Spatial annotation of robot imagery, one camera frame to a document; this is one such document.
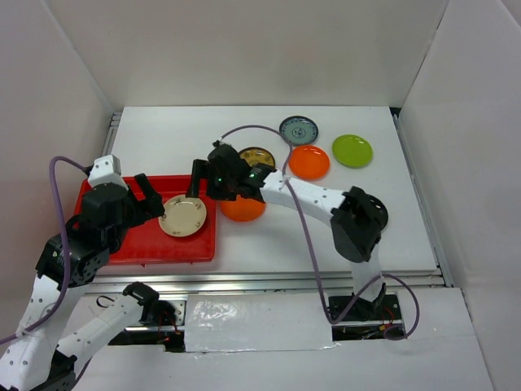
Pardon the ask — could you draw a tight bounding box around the yellow patterned plate dark rim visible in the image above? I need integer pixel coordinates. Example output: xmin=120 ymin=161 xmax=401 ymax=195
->
xmin=239 ymin=147 xmax=276 ymax=168

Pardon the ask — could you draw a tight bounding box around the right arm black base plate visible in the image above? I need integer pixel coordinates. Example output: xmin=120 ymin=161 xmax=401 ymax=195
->
xmin=328 ymin=294 xmax=401 ymax=323

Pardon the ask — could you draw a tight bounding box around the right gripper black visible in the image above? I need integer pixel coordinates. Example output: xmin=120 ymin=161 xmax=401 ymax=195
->
xmin=186 ymin=158 xmax=238 ymax=200

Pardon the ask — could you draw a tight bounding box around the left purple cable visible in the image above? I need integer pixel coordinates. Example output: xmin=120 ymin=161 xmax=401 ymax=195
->
xmin=0 ymin=156 xmax=97 ymax=384

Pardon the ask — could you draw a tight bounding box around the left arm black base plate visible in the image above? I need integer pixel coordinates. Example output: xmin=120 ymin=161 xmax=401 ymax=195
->
xmin=139 ymin=300 xmax=186 ymax=330

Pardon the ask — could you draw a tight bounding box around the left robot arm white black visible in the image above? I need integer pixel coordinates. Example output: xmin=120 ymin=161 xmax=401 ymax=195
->
xmin=1 ymin=174 xmax=164 ymax=390

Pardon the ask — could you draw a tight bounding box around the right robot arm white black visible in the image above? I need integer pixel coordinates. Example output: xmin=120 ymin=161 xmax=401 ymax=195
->
xmin=186 ymin=142 xmax=388 ymax=319

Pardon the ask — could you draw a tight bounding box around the white foam cover board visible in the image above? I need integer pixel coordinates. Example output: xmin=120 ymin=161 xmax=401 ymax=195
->
xmin=184 ymin=293 xmax=333 ymax=353

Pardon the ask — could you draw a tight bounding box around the green plate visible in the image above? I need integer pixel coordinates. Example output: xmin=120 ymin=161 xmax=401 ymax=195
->
xmin=331 ymin=134 xmax=374 ymax=169

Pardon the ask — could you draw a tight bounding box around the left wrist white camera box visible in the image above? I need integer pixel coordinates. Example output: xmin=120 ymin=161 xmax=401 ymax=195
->
xmin=87 ymin=155 xmax=126 ymax=187

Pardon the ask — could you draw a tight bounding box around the orange plate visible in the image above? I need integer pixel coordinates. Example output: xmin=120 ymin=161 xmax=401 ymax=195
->
xmin=221 ymin=195 xmax=266 ymax=222
xmin=289 ymin=145 xmax=331 ymax=181

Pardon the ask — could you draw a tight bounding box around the blue patterned plate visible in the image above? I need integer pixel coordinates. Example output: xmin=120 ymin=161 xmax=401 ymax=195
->
xmin=278 ymin=116 xmax=319 ymax=147

